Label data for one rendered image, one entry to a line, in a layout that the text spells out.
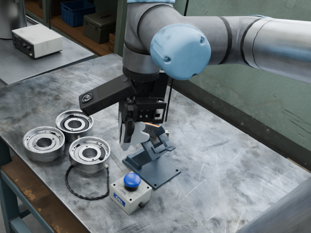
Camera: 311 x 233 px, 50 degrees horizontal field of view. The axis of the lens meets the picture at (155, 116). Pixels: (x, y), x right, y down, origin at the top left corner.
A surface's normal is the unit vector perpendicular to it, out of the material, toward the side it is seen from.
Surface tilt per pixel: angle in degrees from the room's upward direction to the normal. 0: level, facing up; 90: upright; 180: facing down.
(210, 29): 39
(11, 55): 0
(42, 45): 90
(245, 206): 0
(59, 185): 0
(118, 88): 31
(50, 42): 90
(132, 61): 90
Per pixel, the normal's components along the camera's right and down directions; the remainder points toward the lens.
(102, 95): -0.35, -0.63
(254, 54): -0.87, 0.44
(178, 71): 0.38, 0.59
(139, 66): -0.22, 0.56
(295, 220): -0.97, -0.13
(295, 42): -0.83, -0.29
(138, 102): 0.15, -0.79
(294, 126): -0.68, 0.36
